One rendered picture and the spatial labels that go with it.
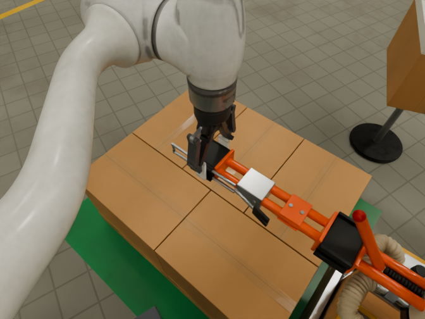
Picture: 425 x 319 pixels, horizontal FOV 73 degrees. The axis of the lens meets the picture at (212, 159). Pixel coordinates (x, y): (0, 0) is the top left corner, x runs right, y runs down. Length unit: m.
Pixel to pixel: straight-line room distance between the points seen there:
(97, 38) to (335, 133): 2.30
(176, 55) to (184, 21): 0.06
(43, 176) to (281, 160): 1.40
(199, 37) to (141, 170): 1.20
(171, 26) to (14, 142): 2.46
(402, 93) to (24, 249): 1.88
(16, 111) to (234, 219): 2.29
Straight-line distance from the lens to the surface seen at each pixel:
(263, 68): 3.06
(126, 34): 0.49
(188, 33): 0.44
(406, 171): 2.61
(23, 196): 0.29
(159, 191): 1.48
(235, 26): 0.44
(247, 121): 1.75
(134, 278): 1.92
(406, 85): 1.91
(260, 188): 0.67
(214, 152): 0.71
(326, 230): 0.65
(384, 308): 0.99
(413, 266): 0.86
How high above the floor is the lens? 1.81
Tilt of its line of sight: 55 degrees down
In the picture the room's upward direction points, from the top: straight up
